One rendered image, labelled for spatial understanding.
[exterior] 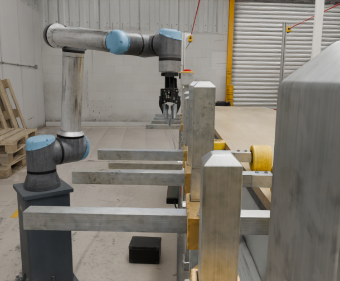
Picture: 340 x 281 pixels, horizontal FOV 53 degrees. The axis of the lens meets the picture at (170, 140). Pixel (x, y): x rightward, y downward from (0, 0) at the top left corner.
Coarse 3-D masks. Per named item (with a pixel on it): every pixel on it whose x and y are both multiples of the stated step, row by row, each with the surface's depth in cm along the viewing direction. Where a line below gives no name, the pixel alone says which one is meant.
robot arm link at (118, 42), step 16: (48, 32) 160; (64, 32) 154; (80, 32) 146; (96, 32) 139; (112, 32) 129; (128, 32) 131; (80, 48) 152; (96, 48) 141; (112, 48) 130; (128, 48) 130
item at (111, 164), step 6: (114, 162) 130; (120, 162) 131; (126, 162) 131; (132, 162) 131; (138, 162) 131; (144, 162) 131; (150, 162) 131; (156, 162) 131; (162, 162) 131; (168, 162) 131; (174, 162) 132; (180, 162) 132; (108, 168) 130; (114, 168) 130; (120, 168) 130; (126, 168) 130; (132, 168) 130; (138, 168) 130; (144, 168) 130; (150, 168) 130; (156, 168) 130; (162, 168) 129; (168, 168) 129; (174, 168) 129; (180, 168) 129
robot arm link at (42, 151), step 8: (40, 136) 184; (48, 136) 183; (32, 144) 174; (40, 144) 175; (48, 144) 177; (56, 144) 182; (32, 152) 175; (40, 152) 175; (48, 152) 177; (56, 152) 181; (32, 160) 175; (40, 160) 176; (48, 160) 178; (56, 160) 182; (32, 168) 176; (40, 168) 176; (48, 168) 179
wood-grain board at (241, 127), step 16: (224, 112) 309; (240, 112) 311; (256, 112) 313; (272, 112) 315; (224, 128) 200; (240, 128) 201; (256, 128) 202; (272, 128) 203; (240, 144) 149; (256, 144) 149; (272, 144) 149; (256, 192) 91
